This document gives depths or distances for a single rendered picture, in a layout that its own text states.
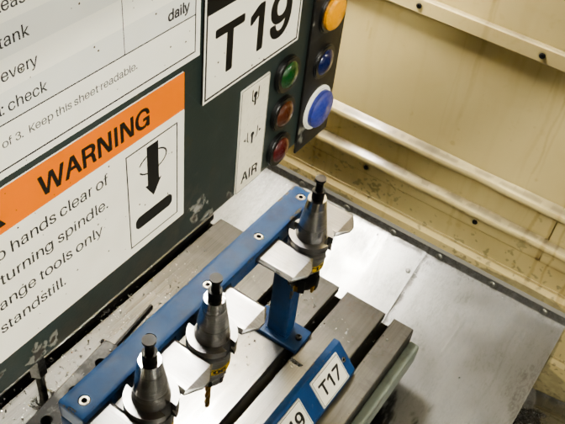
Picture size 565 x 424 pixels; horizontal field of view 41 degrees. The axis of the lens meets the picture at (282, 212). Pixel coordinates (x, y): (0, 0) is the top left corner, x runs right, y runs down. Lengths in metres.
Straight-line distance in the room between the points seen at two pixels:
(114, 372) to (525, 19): 0.81
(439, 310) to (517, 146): 0.38
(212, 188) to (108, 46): 0.17
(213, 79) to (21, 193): 0.14
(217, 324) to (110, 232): 0.48
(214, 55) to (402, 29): 0.97
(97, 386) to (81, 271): 0.48
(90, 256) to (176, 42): 0.12
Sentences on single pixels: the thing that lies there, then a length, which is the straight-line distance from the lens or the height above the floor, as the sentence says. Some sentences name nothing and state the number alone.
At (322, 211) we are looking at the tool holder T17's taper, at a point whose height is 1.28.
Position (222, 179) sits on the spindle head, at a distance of 0.50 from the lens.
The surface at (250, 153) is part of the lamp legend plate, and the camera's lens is 0.52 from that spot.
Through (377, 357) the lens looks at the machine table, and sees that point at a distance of 1.35.
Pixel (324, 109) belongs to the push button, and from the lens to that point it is 0.57.
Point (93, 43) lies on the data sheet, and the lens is 0.35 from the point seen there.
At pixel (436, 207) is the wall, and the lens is 1.54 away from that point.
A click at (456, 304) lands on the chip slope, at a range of 1.57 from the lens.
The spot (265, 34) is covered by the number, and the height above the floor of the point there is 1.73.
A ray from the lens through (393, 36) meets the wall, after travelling 1.40.
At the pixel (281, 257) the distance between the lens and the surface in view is 1.04.
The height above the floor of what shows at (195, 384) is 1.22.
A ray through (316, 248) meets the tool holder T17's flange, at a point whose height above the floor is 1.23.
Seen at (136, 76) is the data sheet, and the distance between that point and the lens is 0.38.
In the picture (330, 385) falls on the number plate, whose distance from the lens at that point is 1.26.
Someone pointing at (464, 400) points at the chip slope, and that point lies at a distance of 1.52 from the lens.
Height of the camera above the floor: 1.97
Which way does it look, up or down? 44 degrees down
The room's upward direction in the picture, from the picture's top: 8 degrees clockwise
